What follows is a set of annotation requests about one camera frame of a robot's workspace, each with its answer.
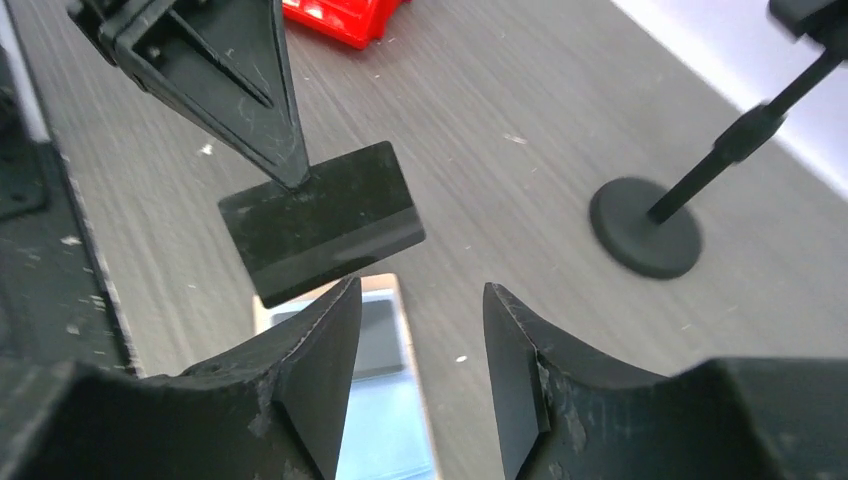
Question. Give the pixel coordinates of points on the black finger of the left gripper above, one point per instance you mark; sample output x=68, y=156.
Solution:
x=222, y=64

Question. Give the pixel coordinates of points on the black microphone stand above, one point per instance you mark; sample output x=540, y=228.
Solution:
x=648, y=228

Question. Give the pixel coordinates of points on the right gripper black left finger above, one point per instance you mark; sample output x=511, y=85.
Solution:
x=273, y=407

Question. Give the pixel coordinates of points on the beige card holder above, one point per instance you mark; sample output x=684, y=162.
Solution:
x=357, y=408

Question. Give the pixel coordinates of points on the red two-compartment bin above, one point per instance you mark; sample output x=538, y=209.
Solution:
x=356, y=23

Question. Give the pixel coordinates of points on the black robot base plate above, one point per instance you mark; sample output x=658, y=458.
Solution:
x=54, y=301

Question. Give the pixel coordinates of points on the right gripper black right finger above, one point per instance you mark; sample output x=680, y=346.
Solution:
x=566, y=410

